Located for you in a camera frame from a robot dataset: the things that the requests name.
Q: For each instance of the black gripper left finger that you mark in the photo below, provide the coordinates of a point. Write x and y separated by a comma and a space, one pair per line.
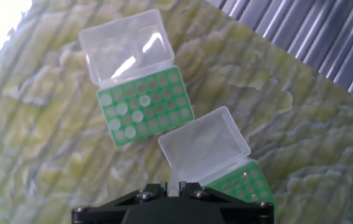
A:
101, 213

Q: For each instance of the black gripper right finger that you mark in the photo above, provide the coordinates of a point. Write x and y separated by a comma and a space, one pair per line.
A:
244, 213

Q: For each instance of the green rack pipette tip box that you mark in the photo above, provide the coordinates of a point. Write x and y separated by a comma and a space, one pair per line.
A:
123, 46
204, 143

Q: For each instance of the green marble pattern mat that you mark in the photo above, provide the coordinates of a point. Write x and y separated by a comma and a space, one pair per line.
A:
54, 155

